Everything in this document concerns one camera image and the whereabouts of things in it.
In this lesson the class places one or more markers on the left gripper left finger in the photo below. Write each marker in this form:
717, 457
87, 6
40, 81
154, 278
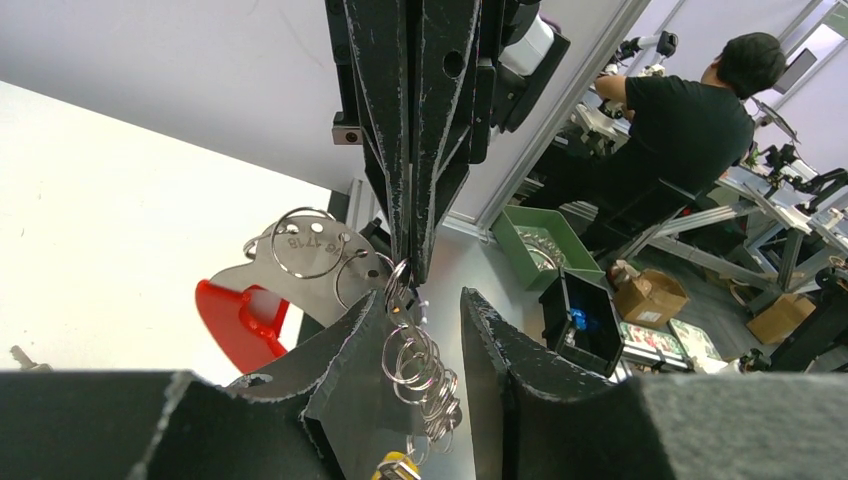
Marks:
324, 411

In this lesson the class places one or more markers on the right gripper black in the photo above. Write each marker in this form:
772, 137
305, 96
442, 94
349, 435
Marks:
428, 74

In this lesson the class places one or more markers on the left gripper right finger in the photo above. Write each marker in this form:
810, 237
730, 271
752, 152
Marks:
535, 415

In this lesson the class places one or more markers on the key with yellow tag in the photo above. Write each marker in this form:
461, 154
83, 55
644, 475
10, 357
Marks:
396, 466

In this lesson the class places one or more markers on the black plastic bin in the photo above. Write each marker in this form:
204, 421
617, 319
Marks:
581, 324

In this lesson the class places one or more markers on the cardboard box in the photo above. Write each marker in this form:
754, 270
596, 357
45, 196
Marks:
650, 299

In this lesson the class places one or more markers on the green plastic bin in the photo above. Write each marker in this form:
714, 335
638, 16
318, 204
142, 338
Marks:
538, 243

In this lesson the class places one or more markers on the person in black shirt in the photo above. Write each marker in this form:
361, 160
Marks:
684, 132

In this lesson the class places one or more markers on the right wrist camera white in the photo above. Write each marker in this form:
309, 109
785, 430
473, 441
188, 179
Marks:
524, 55

